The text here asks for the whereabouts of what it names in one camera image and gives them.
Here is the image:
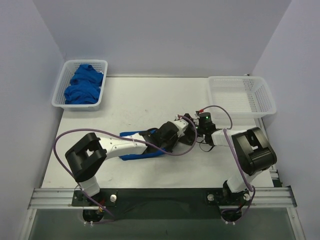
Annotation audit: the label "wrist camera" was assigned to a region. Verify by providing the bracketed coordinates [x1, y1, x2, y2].
[174, 113, 195, 126]
[196, 109, 214, 129]

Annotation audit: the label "white perforated right basket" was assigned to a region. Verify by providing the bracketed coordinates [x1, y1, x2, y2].
[207, 75, 277, 119]

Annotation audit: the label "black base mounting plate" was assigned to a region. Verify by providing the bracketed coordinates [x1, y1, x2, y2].
[71, 188, 251, 222]

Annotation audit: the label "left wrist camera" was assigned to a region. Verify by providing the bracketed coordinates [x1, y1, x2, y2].
[174, 113, 195, 126]

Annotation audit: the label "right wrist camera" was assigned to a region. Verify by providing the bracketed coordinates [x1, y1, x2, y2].
[196, 109, 214, 129]

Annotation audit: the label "white perforated left basket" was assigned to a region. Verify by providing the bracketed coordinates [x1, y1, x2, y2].
[51, 59, 108, 111]

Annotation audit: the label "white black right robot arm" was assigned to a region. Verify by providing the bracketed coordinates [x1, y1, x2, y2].
[197, 116, 277, 194]

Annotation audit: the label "white perforated basket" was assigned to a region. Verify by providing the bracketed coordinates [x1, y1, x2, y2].
[51, 59, 108, 111]
[207, 75, 277, 119]

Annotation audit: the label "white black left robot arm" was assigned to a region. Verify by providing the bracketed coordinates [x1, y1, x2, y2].
[65, 119, 197, 197]

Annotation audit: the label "aluminium frame rail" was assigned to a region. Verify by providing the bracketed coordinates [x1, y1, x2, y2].
[18, 117, 307, 240]

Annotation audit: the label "blue towel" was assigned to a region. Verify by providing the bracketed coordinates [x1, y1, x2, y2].
[119, 131, 165, 161]

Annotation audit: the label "crumpled blue towels in basket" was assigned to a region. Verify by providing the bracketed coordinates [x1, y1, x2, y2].
[64, 64, 104, 105]

